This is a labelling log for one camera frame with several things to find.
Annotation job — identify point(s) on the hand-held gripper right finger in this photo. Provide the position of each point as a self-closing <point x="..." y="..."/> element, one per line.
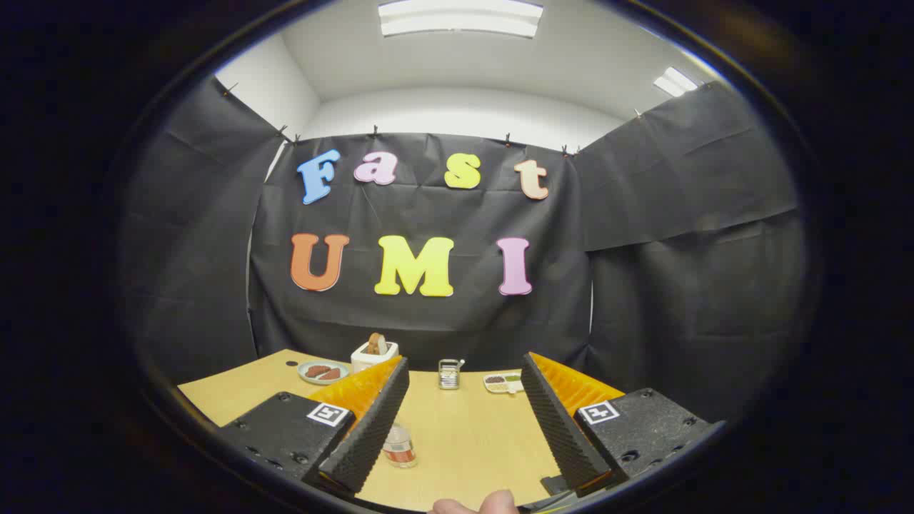
<point x="557" y="428"/>

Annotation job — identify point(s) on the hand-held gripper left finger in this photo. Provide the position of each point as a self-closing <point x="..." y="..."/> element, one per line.
<point x="371" y="428"/>

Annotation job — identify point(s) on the clear plastic juice bottle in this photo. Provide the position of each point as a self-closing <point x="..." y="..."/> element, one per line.
<point x="400" y="450"/>

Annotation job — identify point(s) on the brown sausage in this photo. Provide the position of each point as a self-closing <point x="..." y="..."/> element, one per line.
<point x="332" y="374"/>
<point x="316" y="370"/>

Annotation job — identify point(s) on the white toaster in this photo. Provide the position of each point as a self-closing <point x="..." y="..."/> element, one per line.
<point x="364" y="360"/>

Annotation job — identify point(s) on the white divided dish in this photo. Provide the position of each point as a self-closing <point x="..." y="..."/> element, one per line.
<point x="500" y="384"/>

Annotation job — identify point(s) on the pale green plate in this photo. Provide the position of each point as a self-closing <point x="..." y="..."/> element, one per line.
<point x="305" y="378"/>

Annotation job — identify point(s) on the wooden table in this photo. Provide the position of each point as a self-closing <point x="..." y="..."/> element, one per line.
<point x="471" y="428"/>

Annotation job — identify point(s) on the brown toast slice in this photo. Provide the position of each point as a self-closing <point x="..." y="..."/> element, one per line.
<point x="376" y="343"/>

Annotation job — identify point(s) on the small ceiling light panel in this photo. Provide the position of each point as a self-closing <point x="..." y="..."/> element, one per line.
<point x="674" y="81"/>

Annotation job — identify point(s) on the large ceiling light panel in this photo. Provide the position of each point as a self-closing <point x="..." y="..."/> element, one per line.
<point x="460" y="18"/>

